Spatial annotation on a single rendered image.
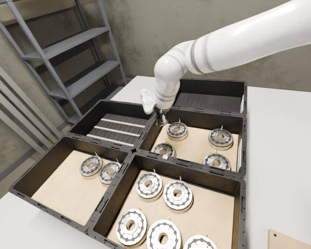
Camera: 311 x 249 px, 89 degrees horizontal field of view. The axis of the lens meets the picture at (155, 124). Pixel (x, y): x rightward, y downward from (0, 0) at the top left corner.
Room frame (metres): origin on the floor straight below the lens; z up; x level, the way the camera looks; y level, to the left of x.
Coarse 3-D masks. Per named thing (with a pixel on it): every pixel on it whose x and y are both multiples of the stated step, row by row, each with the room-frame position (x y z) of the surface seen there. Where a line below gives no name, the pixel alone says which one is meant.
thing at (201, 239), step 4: (192, 236) 0.11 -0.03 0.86; (196, 236) 0.11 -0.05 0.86; (200, 236) 0.11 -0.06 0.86; (204, 236) 0.11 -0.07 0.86; (188, 240) 0.10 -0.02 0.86; (192, 240) 0.10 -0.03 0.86; (196, 240) 0.10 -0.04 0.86; (200, 240) 0.10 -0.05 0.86; (204, 240) 0.10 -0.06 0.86; (208, 240) 0.09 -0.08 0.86; (188, 244) 0.10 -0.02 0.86; (192, 244) 0.09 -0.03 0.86; (196, 244) 0.09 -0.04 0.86; (200, 244) 0.09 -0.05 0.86; (204, 244) 0.09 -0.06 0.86; (208, 244) 0.09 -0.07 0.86; (212, 244) 0.08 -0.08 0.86; (184, 248) 0.09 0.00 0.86; (188, 248) 0.09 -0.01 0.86; (192, 248) 0.09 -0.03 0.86; (208, 248) 0.08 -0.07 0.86; (212, 248) 0.08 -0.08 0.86; (216, 248) 0.07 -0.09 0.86
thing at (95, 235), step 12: (132, 156) 0.39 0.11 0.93; (144, 156) 0.38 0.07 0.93; (192, 168) 0.28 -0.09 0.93; (204, 168) 0.27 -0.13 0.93; (120, 180) 0.30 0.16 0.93; (240, 180) 0.21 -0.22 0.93; (240, 192) 0.18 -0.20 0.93; (240, 204) 0.15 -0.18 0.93; (96, 216) 0.20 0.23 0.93; (240, 216) 0.12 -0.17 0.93; (240, 228) 0.09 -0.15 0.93; (108, 240) 0.13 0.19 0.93; (240, 240) 0.07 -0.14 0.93
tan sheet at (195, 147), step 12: (192, 132) 0.53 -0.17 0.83; (204, 132) 0.51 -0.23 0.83; (156, 144) 0.51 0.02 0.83; (180, 144) 0.48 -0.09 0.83; (192, 144) 0.46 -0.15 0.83; (204, 144) 0.44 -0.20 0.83; (180, 156) 0.41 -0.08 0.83; (192, 156) 0.40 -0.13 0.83; (204, 156) 0.38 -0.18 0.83; (228, 156) 0.36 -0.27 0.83
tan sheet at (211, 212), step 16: (160, 176) 0.34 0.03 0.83; (208, 192) 0.23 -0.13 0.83; (128, 208) 0.24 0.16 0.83; (144, 208) 0.23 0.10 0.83; (160, 208) 0.22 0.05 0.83; (192, 208) 0.19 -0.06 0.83; (208, 208) 0.18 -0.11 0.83; (224, 208) 0.17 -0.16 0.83; (176, 224) 0.16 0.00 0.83; (192, 224) 0.15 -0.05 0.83; (208, 224) 0.14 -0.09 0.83; (224, 224) 0.13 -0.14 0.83; (112, 240) 0.15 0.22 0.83; (160, 240) 0.13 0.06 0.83; (224, 240) 0.09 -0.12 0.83
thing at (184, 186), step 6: (174, 180) 0.29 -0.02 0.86; (180, 180) 0.29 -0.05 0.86; (168, 186) 0.27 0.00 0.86; (174, 186) 0.27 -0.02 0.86; (180, 186) 0.26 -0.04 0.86; (186, 186) 0.26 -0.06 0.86; (168, 192) 0.25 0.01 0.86; (186, 192) 0.24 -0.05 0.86; (168, 198) 0.23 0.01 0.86; (186, 198) 0.22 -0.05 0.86; (168, 204) 0.21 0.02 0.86; (174, 204) 0.21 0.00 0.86; (180, 204) 0.20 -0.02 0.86; (186, 204) 0.20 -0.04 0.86
